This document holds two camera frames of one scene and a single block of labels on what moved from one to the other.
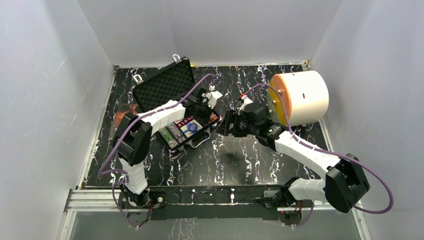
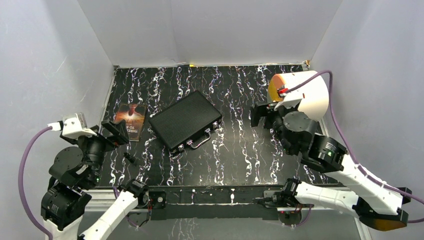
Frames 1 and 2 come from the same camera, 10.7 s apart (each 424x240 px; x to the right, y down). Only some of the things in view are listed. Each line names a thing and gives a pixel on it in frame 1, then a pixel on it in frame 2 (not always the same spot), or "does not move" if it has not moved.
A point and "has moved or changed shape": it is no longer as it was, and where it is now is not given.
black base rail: [213, 202] does not move
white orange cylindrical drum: [305, 95] does not move
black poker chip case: [174, 82] has moved or changed shape
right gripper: [231, 117] to [259, 110]
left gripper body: [205, 108] to [108, 135]
